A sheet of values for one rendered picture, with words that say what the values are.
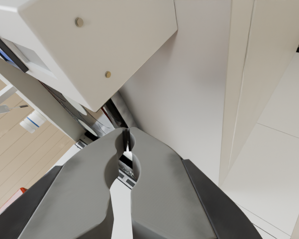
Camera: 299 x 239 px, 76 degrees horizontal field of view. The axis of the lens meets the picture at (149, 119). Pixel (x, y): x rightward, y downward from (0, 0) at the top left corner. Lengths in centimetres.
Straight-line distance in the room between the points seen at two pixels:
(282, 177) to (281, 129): 18
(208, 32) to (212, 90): 9
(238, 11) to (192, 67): 8
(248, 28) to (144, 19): 14
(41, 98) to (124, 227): 52
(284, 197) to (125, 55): 62
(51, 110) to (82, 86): 66
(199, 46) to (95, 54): 13
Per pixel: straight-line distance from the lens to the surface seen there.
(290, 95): 92
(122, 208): 72
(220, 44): 23
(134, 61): 20
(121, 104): 52
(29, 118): 105
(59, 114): 84
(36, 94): 78
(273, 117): 84
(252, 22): 28
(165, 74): 32
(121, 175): 75
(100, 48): 17
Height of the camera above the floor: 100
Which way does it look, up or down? 21 degrees down
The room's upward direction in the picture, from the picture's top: 140 degrees counter-clockwise
